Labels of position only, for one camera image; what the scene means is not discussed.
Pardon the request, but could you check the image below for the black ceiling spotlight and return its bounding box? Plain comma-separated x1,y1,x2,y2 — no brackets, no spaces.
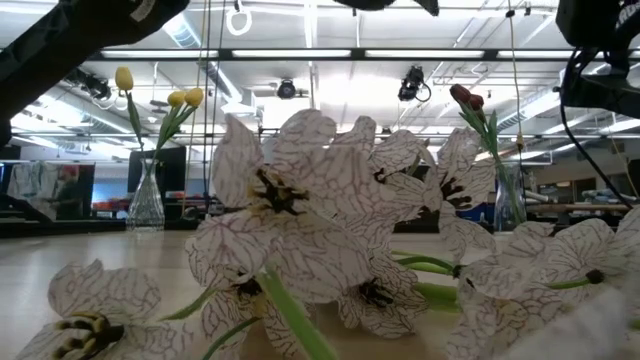
67,67,112,101

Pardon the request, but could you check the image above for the black aluminium table frame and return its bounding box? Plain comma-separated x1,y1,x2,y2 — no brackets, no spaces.
0,215,201,237

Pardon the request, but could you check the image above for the thin hanging cable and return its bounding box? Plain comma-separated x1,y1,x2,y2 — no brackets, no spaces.
504,0,526,151

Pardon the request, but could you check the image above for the white artificial flower bunch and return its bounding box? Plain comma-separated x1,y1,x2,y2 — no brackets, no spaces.
14,107,640,360

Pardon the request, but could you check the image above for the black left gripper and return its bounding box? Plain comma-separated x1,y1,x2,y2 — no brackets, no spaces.
332,0,442,18

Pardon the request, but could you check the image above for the dark red artificial tulip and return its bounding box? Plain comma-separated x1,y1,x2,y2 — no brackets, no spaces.
468,93,521,226
448,83,519,226

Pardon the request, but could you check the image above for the white hanging ring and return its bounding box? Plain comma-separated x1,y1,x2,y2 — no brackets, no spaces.
224,4,254,37

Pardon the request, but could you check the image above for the black overhead camera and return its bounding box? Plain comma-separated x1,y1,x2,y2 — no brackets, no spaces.
397,64,432,104

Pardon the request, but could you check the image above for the clear glass vase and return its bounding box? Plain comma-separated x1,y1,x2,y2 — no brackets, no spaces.
126,158,166,232
493,159,527,232

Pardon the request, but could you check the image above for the black overhead light bar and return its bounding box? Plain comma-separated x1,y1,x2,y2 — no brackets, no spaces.
87,47,576,63

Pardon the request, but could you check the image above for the black monitor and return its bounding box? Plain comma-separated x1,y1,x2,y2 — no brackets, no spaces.
127,145,187,201

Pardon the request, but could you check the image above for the person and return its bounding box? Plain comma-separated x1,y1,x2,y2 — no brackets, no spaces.
49,164,94,221

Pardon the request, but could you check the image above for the round black ceiling lamp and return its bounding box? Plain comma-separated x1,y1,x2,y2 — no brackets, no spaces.
276,78,298,100

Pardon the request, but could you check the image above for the yellow artificial tulip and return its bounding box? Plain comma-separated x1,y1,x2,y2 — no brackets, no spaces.
114,66,151,166
154,89,187,164
159,87,205,161

